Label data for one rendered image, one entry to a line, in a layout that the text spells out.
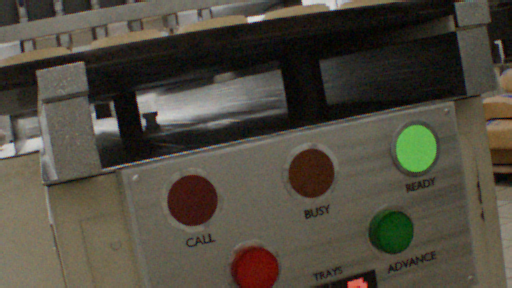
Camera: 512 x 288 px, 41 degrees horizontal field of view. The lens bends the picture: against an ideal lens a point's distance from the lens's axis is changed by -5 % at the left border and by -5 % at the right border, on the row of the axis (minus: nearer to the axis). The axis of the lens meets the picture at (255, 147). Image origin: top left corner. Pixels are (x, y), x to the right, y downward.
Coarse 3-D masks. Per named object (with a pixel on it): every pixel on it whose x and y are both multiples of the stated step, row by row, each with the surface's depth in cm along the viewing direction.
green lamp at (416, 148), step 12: (408, 132) 49; (420, 132) 49; (408, 144) 49; (420, 144) 49; (432, 144) 49; (408, 156) 49; (420, 156) 49; (432, 156) 49; (408, 168) 49; (420, 168) 49
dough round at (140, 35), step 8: (136, 32) 46; (144, 32) 46; (152, 32) 46; (160, 32) 47; (96, 40) 46; (104, 40) 46; (112, 40) 45; (120, 40) 45; (128, 40) 45; (136, 40) 45; (96, 48) 46
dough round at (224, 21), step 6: (216, 18) 47; (222, 18) 47; (228, 18) 48; (234, 18) 48; (240, 18) 48; (246, 18) 49; (192, 24) 48; (198, 24) 47; (204, 24) 47; (210, 24) 47; (216, 24) 47; (222, 24) 47; (228, 24) 47; (180, 30) 48; (186, 30) 48; (192, 30) 47; (198, 30) 47
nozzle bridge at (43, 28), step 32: (0, 0) 116; (32, 0) 118; (64, 0) 119; (160, 0) 119; (192, 0) 121; (224, 0) 123; (256, 0) 125; (288, 0) 133; (0, 32) 112; (32, 32) 113; (64, 32) 115
